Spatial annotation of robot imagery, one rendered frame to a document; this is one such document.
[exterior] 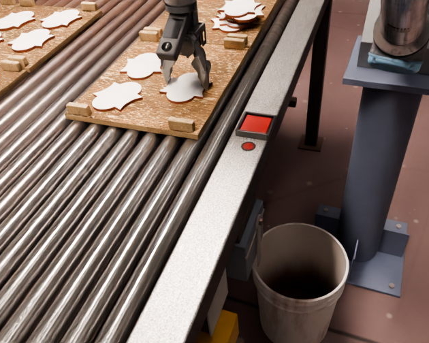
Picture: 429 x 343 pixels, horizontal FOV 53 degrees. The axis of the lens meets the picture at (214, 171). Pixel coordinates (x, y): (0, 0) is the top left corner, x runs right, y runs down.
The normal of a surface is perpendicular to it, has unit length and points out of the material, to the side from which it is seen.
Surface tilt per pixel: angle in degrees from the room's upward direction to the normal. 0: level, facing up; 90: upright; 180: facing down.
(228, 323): 0
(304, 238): 87
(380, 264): 0
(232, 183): 0
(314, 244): 87
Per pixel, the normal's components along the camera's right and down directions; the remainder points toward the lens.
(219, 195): -0.07, -0.73
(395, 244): -0.37, 0.65
